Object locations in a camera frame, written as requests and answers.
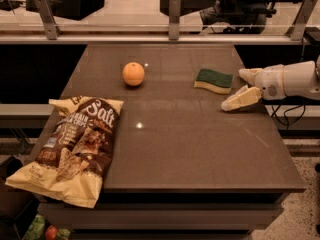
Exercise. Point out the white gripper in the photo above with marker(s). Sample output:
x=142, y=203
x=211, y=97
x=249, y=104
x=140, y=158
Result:
x=270, y=81

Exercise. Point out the green and yellow sponge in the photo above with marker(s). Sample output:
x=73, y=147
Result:
x=214, y=81

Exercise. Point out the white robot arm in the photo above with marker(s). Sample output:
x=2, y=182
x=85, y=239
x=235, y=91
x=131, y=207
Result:
x=301, y=79

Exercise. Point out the brown chip bag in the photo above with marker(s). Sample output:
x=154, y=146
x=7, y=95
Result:
x=75, y=159

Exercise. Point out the black office chair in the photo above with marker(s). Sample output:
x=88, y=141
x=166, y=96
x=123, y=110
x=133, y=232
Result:
x=243, y=16

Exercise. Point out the orange fruit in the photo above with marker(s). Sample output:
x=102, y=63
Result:
x=133, y=74

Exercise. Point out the red tomato under table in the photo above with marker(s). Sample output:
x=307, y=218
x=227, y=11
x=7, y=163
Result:
x=51, y=233

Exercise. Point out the right metal rail bracket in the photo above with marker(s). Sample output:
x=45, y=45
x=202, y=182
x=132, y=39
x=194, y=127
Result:
x=297, y=29

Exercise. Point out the metal rail bracket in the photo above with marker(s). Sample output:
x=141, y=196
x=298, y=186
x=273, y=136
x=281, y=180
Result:
x=51, y=28
x=297, y=29
x=174, y=19

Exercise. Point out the middle metal rail bracket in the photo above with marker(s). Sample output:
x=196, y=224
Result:
x=174, y=19

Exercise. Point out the left metal rail bracket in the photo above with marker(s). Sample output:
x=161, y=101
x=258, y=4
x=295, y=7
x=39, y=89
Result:
x=51, y=28

